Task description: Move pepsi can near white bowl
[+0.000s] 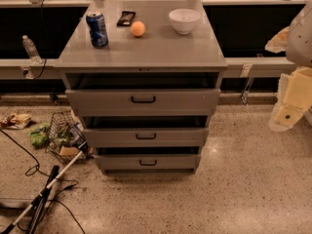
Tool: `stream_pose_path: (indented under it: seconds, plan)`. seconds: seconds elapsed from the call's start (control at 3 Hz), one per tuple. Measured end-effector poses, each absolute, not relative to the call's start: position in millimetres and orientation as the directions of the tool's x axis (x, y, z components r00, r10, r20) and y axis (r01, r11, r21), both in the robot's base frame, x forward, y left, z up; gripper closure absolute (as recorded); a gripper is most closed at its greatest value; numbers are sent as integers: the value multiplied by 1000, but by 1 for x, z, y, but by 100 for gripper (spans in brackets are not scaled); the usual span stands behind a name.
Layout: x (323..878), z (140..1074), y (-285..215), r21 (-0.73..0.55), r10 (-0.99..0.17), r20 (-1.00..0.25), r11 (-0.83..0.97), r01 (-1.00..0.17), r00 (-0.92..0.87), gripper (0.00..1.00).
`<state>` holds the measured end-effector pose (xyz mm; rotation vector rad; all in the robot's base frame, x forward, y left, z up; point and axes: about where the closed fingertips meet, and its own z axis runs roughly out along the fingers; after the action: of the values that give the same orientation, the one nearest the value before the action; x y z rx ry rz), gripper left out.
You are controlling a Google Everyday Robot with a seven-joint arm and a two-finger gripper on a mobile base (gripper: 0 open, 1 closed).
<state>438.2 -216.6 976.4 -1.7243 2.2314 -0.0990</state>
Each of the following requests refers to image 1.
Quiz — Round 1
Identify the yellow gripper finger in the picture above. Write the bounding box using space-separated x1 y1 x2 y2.
268 67 312 132

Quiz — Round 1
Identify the blue pepsi can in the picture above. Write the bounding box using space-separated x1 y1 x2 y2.
86 11 108 48

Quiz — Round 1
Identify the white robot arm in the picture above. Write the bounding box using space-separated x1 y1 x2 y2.
265 1 312 132

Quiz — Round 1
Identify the white bowl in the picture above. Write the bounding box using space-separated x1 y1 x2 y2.
169 9 201 35

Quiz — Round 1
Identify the top grey drawer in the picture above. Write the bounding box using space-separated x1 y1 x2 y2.
66 89 219 117

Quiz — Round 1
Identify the grey drawer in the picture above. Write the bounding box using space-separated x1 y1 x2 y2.
66 89 219 117
83 128 209 147
95 154 201 171

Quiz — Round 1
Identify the grey drawer cabinet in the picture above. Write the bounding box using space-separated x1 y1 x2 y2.
54 0 229 176

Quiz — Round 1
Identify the orange fruit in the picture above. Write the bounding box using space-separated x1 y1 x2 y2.
131 21 145 37

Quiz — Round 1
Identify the black snack packet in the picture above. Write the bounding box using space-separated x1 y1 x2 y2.
117 11 136 26

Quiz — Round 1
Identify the bottom grey drawer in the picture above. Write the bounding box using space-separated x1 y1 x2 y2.
95 154 201 171

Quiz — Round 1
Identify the middle grey drawer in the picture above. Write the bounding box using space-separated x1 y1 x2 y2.
83 128 209 147

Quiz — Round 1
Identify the white and black grabber stick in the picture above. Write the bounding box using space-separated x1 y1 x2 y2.
0 140 91 234

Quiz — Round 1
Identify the green chip bag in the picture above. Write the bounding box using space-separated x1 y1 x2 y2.
27 123 50 149

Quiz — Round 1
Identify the clear plastic water bottle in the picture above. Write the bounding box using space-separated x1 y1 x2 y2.
22 35 42 64

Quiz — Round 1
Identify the brown crumpled snack bag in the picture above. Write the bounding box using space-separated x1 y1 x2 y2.
0 113 31 130

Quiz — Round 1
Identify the black stick on floor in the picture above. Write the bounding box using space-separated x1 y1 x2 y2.
25 166 59 234

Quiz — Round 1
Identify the wire mesh basket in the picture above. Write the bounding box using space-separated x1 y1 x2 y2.
46 110 88 164

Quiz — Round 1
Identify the black hanging cable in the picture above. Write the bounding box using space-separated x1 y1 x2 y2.
34 0 54 80

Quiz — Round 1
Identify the black floor cable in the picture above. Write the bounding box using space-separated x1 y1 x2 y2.
0 129 87 234

